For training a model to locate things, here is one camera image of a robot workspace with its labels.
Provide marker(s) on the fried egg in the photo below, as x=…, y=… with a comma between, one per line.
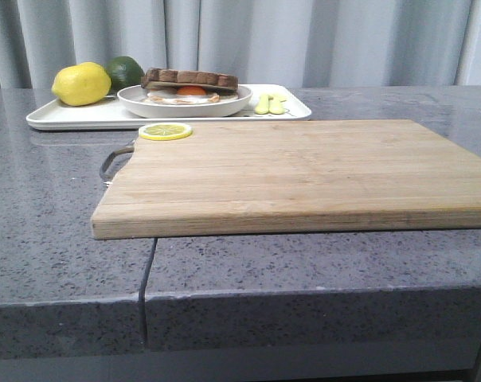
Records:
x=186, y=90

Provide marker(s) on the white round plate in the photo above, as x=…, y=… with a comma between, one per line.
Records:
x=132, y=99

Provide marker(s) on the white bread slice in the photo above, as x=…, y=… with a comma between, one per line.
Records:
x=157, y=77

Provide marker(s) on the white rectangular tray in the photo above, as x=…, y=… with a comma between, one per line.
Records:
x=110, y=114

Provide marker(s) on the left yellow-green utensil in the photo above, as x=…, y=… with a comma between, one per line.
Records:
x=263, y=105

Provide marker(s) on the yellow-green utensil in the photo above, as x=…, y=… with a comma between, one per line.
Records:
x=263, y=105
x=276, y=104

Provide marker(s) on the right yellow-green utensil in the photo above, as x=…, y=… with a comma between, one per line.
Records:
x=276, y=104

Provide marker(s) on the lemon slice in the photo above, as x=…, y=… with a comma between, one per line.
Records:
x=165, y=131

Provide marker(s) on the wooden cutting board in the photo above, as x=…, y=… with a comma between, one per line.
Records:
x=295, y=176

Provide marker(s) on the grey curtain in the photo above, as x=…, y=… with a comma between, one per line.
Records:
x=299, y=44

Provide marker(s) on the green lime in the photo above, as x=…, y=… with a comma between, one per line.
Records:
x=124, y=72

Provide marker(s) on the yellow lemon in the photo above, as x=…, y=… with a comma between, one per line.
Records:
x=81, y=84

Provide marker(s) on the metal cutting board handle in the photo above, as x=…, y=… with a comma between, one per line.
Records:
x=103, y=170

